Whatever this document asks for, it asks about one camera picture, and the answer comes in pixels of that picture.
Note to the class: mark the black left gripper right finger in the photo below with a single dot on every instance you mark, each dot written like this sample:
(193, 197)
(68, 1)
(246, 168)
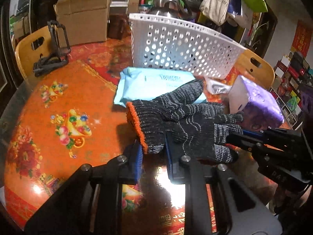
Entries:
(176, 160)

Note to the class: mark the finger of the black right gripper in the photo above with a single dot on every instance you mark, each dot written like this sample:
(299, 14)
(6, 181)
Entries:
(252, 133)
(249, 142)

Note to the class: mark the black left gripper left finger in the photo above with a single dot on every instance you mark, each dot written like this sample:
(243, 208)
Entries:
(122, 169)

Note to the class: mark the purple tissue pack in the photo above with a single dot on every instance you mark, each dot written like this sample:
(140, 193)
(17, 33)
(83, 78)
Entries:
(257, 104)

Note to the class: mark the dark knitted work glove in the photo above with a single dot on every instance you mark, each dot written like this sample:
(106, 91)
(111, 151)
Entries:
(200, 129)

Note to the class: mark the clear zip plastic bag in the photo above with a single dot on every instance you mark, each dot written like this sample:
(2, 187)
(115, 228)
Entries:
(215, 87)

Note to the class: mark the wooden chair right side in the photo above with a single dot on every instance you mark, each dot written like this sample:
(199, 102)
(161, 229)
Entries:
(255, 68)

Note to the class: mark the wooden chair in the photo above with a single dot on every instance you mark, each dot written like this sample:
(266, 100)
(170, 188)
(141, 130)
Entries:
(30, 49)
(255, 68)

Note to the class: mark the light blue wet wipes pack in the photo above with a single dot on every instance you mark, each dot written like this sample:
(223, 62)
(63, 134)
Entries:
(147, 84)

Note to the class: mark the white perforated plastic basket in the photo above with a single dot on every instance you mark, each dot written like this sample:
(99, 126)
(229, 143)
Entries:
(160, 42)

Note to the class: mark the black folding phone stand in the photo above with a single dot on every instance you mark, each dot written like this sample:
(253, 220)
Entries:
(56, 58)

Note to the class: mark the beige canvas tote bag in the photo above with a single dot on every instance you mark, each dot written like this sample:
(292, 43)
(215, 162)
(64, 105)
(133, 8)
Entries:
(215, 10)

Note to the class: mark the stainless steel kettle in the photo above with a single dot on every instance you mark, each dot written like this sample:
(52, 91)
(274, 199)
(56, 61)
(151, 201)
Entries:
(178, 9)

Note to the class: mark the wooden chair left side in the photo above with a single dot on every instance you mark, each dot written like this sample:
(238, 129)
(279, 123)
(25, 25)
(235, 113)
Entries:
(30, 49)

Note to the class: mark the open cardboard box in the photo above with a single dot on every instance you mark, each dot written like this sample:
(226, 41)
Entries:
(85, 20)

